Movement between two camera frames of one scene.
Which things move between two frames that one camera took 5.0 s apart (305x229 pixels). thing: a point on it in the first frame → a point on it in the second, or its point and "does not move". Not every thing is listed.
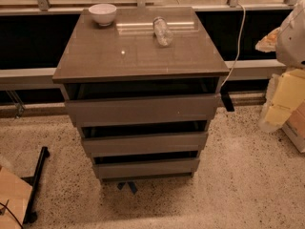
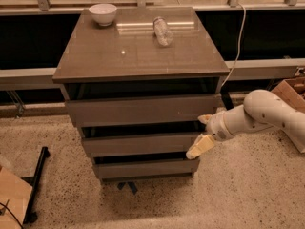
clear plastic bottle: (163, 34) does not move
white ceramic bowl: (103, 12) does not move
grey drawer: (111, 146) does not move
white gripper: (293, 45) → (216, 126)
